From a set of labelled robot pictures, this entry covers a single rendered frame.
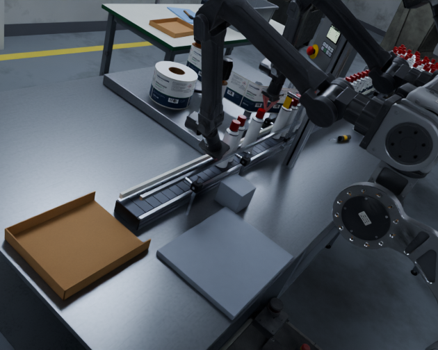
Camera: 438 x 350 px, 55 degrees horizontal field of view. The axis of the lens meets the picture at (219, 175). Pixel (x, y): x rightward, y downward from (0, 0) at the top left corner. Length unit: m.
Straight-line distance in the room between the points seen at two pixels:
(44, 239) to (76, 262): 0.12
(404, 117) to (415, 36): 4.84
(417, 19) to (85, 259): 5.10
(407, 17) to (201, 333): 5.11
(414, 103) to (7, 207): 1.12
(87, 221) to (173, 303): 0.37
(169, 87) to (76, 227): 0.86
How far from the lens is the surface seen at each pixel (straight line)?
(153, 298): 1.19
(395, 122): 0.95
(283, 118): 1.96
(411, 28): 5.79
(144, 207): 1.36
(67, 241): 1.28
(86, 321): 1.12
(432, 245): 1.26
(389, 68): 1.48
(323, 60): 1.79
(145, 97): 2.00
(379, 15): 11.41
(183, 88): 1.92
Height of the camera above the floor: 1.76
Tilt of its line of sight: 33 degrees down
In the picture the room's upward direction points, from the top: 21 degrees clockwise
